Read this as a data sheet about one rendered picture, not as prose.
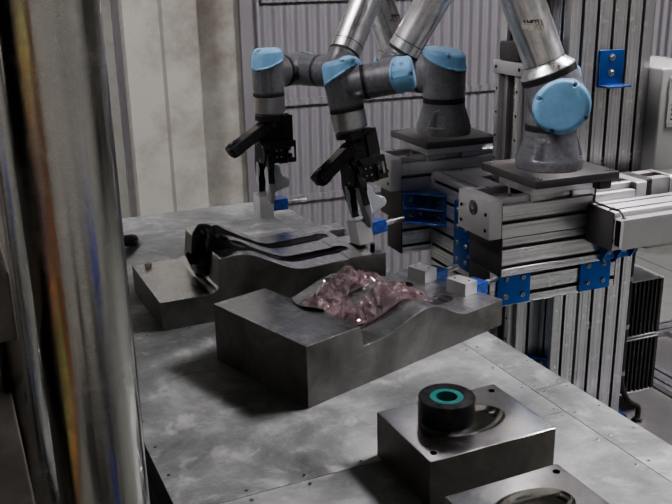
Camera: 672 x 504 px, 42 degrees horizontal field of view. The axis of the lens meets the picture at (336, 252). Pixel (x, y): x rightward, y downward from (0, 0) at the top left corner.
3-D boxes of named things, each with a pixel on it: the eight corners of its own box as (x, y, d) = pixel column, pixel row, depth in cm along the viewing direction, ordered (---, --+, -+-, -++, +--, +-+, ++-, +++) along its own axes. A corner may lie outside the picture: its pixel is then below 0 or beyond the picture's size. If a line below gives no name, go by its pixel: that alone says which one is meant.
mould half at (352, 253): (336, 257, 214) (335, 204, 210) (385, 290, 191) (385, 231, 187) (134, 290, 194) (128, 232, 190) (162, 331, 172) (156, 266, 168)
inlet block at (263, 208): (302, 207, 220) (301, 186, 219) (310, 212, 216) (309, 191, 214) (253, 213, 215) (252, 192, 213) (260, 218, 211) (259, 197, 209)
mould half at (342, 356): (406, 292, 190) (406, 244, 187) (501, 325, 172) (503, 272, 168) (217, 359, 159) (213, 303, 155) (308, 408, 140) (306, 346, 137)
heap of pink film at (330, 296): (379, 283, 179) (379, 247, 176) (444, 306, 166) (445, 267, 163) (280, 317, 162) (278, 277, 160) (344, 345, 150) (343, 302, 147)
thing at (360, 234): (401, 227, 200) (397, 205, 198) (411, 230, 195) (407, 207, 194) (350, 242, 195) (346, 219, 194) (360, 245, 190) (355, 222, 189)
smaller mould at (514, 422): (491, 424, 134) (493, 383, 132) (553, 472, 121) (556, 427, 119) (376, 454, 126) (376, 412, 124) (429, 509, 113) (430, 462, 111)
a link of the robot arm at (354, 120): (338, 115, 183) (323, 115, 190) (343, 136, 184) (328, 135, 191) (370, 107, 185) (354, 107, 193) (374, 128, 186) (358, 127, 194)
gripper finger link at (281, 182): (294, 201, 210) (290, 163, 209) (271, 204, 207) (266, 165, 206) (290, 201, 212) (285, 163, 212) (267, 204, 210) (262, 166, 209)
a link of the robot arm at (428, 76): (450, 101, 231) (451, 49, 227) (409, 97, 240) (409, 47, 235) (474, 96, 240) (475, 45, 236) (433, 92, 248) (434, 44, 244)
